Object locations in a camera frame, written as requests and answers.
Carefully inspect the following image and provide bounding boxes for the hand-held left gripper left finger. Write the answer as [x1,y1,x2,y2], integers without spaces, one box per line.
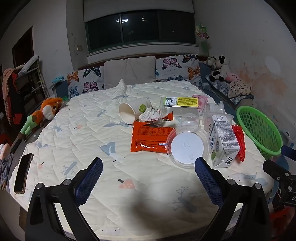
[25,157,103,241]

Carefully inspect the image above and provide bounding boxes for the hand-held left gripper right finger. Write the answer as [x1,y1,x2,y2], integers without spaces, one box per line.
[195,157,271,241]

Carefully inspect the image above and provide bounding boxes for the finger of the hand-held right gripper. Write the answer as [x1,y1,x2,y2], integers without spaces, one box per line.
[263,160,292,180]
[281,146,296,161]

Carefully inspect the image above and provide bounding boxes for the green plastic basket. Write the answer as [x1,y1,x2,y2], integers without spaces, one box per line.
[236,106,284,160]

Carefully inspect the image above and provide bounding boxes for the red foam fruit net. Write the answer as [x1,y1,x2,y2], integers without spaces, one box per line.
[232,124,245,163]

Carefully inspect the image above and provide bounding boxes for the white milk carton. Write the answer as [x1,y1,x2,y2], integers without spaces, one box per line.
[209,115,241,168]

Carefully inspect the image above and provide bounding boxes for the clear plastic cup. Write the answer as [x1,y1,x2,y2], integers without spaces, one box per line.
[202,111,234,130]

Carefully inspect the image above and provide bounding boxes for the orange snack packet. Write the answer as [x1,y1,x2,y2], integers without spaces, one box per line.
[131,122,176,154]

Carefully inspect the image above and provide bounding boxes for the clear plastic bag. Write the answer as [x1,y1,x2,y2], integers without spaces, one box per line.
[208,101,226,114]

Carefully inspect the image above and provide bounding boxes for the small orange wrapper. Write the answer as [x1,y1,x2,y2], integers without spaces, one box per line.
[159,112,174,122]

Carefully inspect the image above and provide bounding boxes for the pink packet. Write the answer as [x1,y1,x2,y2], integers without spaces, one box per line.
[192,95,208,110]

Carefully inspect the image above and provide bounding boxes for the clear bottle with yellow label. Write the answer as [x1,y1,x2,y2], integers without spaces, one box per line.
[159,97,207,116]

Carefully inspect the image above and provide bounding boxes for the white paper cup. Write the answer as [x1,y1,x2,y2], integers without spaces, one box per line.
[119,97,152,124]

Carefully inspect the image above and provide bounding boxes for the white paper wrapper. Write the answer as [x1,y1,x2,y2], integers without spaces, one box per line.
[139,107,162,122]

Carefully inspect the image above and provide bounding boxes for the red plastic stool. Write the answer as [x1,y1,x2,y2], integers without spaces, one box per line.
[270,206,292,229]

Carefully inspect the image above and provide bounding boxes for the black smartphone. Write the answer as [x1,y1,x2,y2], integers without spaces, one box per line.
[14,153,34,194]

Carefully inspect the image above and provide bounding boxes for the spotted beige cloth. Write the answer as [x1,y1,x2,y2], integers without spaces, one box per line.
[227,79,253,98]

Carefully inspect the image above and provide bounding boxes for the orange plush toy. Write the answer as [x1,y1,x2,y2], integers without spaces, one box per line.
[20,97,63,136]

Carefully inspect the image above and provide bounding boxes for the grey cloth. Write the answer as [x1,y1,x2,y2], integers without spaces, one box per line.
[0,144,14,190]

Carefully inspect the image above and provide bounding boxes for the pink plush toy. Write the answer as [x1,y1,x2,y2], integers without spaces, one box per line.
[225,72,241,83]

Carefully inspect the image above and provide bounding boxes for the blue striped mat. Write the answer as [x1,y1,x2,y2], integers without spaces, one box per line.
[205,74,253,105]

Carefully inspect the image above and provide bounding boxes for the small butterfly print pillow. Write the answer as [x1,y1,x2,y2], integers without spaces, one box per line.
[67,66,105,99]

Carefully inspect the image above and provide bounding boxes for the narrow grey pillow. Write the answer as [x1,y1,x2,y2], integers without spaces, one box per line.
[104,61,127,90]

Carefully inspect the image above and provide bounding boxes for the black and white plush toy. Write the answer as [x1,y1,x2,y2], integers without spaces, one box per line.
[206,55,228,81]

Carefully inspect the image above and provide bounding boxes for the hanging clothes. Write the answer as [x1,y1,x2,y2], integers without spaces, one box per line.
[2,68,22,126]

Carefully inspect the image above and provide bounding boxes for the large butterfly print pillow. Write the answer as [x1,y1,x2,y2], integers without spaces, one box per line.
[155,54,203,87]

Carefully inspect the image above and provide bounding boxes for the wide grey pillow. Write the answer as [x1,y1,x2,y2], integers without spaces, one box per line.
[125,56,156,84]

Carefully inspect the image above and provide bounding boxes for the artificial flowers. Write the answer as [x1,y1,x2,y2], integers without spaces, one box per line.
[195,23,210,52]

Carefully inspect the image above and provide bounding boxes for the dark window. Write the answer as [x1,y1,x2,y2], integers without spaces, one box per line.
[84,9,196,52]

